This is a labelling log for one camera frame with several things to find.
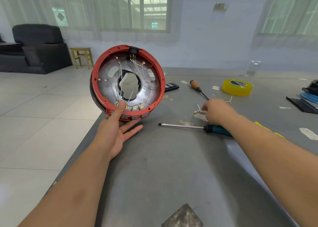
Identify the person's right hand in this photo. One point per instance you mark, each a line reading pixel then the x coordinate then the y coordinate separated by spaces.
pixel 221 112

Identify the person's left hand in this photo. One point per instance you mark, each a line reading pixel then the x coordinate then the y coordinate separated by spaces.
pixel 112 135

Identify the red round appliance base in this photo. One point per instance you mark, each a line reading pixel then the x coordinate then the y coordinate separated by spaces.
pixel 102 92

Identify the person's right forearm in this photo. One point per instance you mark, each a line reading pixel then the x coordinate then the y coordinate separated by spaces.
pixel 278 164

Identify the person's left forearm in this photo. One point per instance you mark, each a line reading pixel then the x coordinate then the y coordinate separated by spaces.
pixel 69 194

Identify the black round appliance part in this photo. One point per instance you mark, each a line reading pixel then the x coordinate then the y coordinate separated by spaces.
pixel 314 85

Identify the crumpled white tape piece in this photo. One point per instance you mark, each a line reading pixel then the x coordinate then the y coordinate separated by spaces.
pixel 198 117

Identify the yellow tape roll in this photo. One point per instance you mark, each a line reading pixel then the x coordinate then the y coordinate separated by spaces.
pixel 228 90

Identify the black remote control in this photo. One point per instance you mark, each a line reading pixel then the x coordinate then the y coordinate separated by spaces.
pixel 172 87

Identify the black flat plate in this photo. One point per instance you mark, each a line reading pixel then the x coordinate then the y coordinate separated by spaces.
pixel 303 106

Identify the narrow white tape strip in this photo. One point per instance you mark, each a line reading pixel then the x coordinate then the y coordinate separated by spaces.
pixel 308 133

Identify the small wooden stool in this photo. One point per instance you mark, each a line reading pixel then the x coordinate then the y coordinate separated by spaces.
pixel 81 50

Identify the sheer white curtain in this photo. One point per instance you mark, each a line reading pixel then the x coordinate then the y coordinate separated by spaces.
pixel 288 40
pixel 25 5

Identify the black armchair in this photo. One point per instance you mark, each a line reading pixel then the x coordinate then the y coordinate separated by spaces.
pixel 35 48

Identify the large barred window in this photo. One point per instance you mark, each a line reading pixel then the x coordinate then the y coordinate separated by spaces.
pixel 290 10
pixel 119 5

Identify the white wall box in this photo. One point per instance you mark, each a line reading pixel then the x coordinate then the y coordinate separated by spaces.
pixel 219 6

